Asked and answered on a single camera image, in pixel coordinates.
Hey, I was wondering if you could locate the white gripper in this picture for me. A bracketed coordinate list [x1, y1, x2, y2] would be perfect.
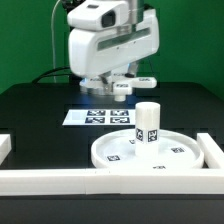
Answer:
[68, 9, 159, 84]

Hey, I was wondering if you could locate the white cross-shaped table base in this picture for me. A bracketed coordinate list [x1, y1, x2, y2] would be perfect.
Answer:
[87, 77, 157, 102]

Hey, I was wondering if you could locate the white round table top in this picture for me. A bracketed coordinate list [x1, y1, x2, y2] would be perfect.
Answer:
[91, 129, 204, 170]

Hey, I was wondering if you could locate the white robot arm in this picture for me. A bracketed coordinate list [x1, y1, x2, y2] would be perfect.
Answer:
[67, 0, 159, 101]

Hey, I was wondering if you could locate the white marker sheet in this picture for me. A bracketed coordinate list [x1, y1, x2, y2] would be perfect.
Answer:
[63, 109, 135, 126]

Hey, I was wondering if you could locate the black cable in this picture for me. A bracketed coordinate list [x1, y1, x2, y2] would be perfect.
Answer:
[31, 65, 73, 84]

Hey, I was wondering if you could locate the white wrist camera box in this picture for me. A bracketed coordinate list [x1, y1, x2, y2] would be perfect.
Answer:
[67, 0, 129, 31]

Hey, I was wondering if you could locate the black camera stand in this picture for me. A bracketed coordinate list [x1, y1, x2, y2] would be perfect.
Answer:
[61, 0, 85, 13]

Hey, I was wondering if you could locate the white cable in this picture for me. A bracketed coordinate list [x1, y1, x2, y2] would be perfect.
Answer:
[50, 0, 63, 84]

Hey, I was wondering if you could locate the white fence right rail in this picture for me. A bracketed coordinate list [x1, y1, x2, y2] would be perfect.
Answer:
[197, 133, 224, 169]

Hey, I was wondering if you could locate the white fence rail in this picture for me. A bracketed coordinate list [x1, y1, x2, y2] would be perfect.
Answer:
[197, 133, 224, 169]
[0, 169, 224, 196]
[0, 134, 12, 165]

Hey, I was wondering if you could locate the white fence front rail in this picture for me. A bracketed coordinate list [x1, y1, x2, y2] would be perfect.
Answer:
[0, 169, 224, 196]

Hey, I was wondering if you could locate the white fence left rail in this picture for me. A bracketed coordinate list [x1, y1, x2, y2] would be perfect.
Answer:
[0, 134, 12, 165]

